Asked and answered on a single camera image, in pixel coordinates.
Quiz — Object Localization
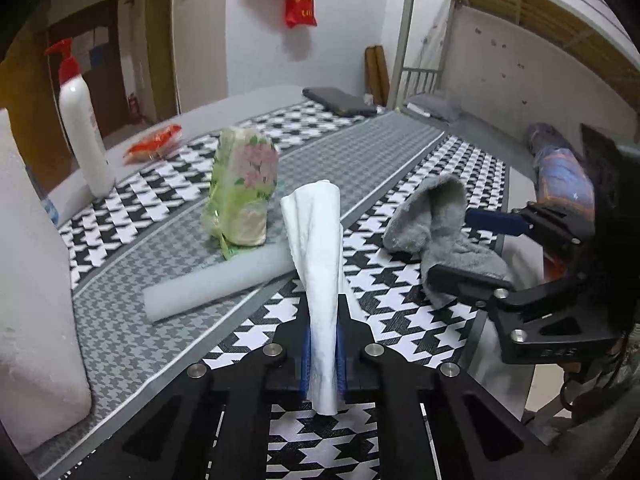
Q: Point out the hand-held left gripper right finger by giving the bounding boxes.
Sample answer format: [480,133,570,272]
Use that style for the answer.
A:
[336,294,581,480]

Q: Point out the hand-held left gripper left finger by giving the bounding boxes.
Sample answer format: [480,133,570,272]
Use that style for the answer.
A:
[65,296,313,480]

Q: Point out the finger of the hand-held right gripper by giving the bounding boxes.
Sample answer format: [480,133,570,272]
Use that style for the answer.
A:
[465,201,596,249]
[427,264,516,308]

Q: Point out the grey sock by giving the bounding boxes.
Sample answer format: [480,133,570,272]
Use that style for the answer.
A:
[382,176,511,308]

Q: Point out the white towel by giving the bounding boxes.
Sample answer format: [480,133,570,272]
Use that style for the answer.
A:
[280,179,345,417]

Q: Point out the flower print tissue pack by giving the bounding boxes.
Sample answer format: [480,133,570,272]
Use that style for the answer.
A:
[201,127,279,261]

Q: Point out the white foam box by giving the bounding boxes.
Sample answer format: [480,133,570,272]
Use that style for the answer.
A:
[0,107,93,453]

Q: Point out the patterned blue blanket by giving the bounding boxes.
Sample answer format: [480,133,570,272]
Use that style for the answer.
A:
[525,122,596,211]

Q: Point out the pale blue foam sheet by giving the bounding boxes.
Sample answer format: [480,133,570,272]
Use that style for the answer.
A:
[143,245,296,323]

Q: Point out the grey pillow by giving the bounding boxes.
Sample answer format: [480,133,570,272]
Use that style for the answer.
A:
[404,92,463,123]

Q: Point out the folded wooden boards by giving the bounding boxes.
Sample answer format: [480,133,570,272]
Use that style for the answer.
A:
[364,46,391,107]

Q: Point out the metal bunk bed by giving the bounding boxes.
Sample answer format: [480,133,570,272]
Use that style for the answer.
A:
[387,0,640,183]

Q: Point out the red snack packet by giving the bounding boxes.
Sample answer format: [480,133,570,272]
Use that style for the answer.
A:
[123,124,183,163]

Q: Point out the red plastic bag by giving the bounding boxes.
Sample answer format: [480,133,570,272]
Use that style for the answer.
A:
[285,0,318,29]

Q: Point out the white lotion bottle red pump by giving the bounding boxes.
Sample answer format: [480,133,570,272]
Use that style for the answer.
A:
[44,38,117,198]

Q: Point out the dark brown door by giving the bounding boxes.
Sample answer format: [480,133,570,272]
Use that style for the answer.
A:
[47,0,132,126]

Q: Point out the wooden side door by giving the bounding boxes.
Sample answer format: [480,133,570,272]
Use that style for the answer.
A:
[145,0,182,121]

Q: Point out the blue paper sheet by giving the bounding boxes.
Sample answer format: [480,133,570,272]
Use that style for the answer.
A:
[89,42,117,67]

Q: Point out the wooden wardrobe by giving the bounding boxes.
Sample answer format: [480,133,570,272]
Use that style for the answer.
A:
[0,15,56,196]

